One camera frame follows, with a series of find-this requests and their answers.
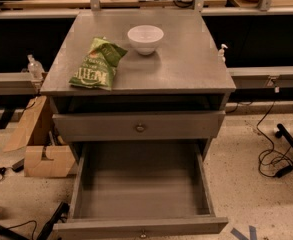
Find grey drawer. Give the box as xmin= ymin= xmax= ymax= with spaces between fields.
xmin=53 ymin=111 xmax=225 ymax=142
xmin=54 ymin=140 xmax=228 ymax=240

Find grey top drawer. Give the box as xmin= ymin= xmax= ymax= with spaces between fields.
xmin=53 ymin=111 xmax=225 ymax=142

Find grey wooden drawer cabinet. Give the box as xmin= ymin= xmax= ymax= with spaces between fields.
xmin=41 ymin=9 xmax=235 ymax=153

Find green kettle chips bag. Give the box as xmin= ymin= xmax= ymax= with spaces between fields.
xmin=69 ymin=37 xmax=127 ymax=90

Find white ceramic bowl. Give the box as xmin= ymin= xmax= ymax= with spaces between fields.
xmin=127 ymin=25 xmax=164 ymax=55

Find small white pump bottle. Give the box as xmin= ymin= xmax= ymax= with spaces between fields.
xmin=218 ymin=44 xmax=228 ymax=62

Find cardboard box piece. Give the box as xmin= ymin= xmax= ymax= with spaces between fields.
xmin=24 ymin=146 xmax=75 ymax=178

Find clear sanitizer bottle left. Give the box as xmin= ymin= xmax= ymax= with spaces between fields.
xmin=27 ymin=54 xmax=44 ymax=80

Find leaning cardboard sheet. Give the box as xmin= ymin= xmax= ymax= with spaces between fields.
xmin=3 ymin=96 xmax=47 ymax=152

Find black stand leg bottom left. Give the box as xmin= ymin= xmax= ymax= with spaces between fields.
xmin=36 ymin=202 xmax=69 ymax=240

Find black chair base leg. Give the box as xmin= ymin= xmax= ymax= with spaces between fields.
xmin=275 ymin=123 xmax=293 ymax=148

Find black power adapter with cable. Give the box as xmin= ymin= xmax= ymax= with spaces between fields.
xmin=256 ymin=103 xmax=293 ymax=178

